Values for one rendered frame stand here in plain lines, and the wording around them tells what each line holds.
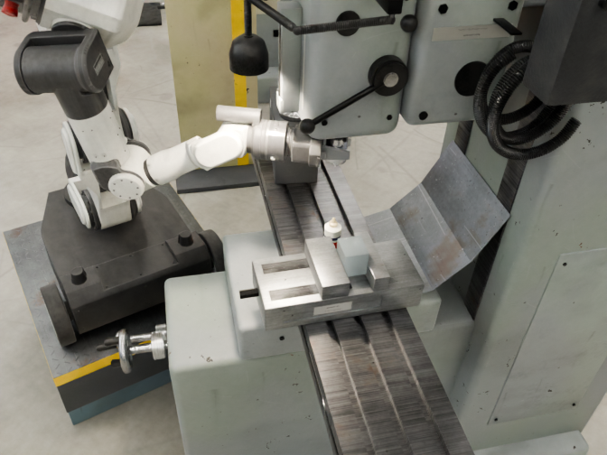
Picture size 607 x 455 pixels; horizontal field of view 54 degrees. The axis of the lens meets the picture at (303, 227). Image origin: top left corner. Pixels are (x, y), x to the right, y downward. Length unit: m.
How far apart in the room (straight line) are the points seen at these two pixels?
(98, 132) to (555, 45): 0.87
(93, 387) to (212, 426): 0.54
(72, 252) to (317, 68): 1.27
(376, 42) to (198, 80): 2.07
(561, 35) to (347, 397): 0.72
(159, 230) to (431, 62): 1.28
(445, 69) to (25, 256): 1.74
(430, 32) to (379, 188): 2.25
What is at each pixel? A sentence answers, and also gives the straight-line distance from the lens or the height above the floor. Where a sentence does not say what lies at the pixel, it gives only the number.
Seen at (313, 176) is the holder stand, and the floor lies 0.98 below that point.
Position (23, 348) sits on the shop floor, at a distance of 2.65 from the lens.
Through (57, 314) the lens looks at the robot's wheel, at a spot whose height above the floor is 0.57.
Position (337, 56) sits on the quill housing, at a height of 1.49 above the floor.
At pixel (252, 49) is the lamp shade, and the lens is 1.09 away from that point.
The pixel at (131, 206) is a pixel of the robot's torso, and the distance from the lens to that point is 2.04.
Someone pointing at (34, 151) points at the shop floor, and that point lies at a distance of 3.79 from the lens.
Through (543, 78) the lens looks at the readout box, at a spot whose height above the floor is 1.55.
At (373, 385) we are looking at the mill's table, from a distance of 1.20.
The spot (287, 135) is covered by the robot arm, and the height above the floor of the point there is 1.26.
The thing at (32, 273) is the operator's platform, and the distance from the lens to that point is 2.35.
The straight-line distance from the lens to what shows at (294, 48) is 1.15.
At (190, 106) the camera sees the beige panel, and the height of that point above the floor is 0.42.
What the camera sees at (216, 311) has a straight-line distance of 1.57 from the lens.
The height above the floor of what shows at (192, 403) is 0.61.
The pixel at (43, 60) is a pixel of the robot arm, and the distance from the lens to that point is 1.26.
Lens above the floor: 1.93
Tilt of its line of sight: 40 degrees down
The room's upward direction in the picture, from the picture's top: 3 degrees clockwise
